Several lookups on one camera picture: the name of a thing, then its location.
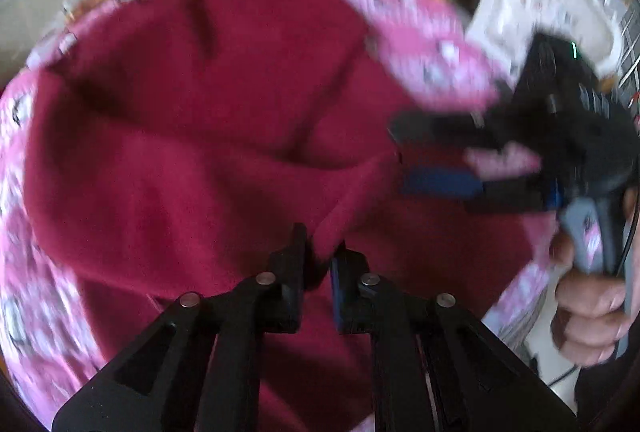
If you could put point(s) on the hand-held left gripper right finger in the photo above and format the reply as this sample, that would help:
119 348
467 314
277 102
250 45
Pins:
336 292

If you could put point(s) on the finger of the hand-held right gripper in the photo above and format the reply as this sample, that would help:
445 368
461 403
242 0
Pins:
440 183
435 128

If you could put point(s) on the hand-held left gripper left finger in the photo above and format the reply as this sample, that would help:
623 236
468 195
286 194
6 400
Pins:
294 277

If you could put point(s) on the maroon garment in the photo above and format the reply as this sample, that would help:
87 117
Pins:
200 137

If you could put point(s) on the person's right hand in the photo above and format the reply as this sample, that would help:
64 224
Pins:
590 312

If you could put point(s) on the pink penguin printed blanket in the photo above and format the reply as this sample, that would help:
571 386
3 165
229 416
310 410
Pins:
430 47

